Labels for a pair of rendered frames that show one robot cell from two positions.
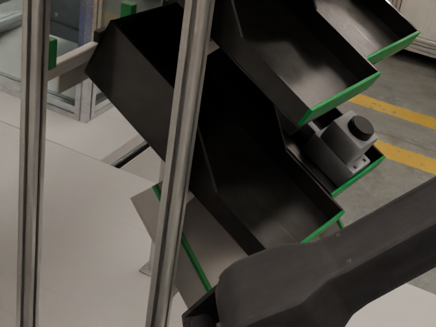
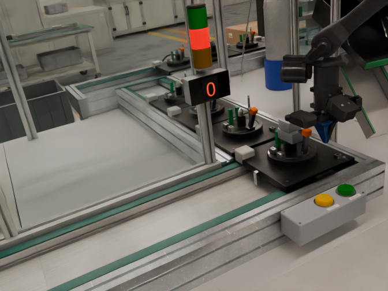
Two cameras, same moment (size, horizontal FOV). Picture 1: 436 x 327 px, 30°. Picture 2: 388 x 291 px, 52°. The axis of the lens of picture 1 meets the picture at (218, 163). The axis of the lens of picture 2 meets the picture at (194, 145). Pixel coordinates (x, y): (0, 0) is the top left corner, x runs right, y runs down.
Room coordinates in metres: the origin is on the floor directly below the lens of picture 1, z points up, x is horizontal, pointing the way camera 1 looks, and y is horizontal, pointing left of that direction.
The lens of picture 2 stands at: (-0.47, -0.42, 1.52)
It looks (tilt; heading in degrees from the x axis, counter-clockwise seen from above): 25 degrees down; 43
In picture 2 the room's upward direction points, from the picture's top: 8 degrees counter-clockwise
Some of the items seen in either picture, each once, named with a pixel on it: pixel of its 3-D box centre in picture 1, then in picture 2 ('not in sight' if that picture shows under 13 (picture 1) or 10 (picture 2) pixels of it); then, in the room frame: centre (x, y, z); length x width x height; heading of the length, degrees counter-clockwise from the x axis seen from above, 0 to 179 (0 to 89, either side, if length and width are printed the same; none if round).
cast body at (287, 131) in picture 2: not in sight; (288, 126); (0.47, 0.09, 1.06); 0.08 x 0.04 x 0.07; 68
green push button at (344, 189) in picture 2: not in sight; (345, 191); (0.37, -0.12, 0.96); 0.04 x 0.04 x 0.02
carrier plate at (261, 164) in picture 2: not in sight; (291, 159); (0.47, 0.08, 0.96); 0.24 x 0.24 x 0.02; 68
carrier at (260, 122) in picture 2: not in sight; (241, 118); (0.56, 0.31, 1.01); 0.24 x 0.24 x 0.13; 68
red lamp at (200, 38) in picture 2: not in sight; (200, 37); (0.34, 0.26, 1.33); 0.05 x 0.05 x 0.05
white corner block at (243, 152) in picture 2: not in sight; (244, 155); (0.41, 0.20, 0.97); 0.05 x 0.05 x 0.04; 68
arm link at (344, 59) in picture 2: not in sight; (326, 68); (0.42, -0.05, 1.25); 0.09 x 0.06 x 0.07; 102
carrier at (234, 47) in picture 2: not in sight; (246, 39); (1.69, 1.02, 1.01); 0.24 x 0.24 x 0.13; 68
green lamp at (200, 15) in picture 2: not in sight; (197, 17); (0.34, 0.26, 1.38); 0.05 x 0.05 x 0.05
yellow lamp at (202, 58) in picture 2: not in sight; (202, 56); (0.34, 0.26, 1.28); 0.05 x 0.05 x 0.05
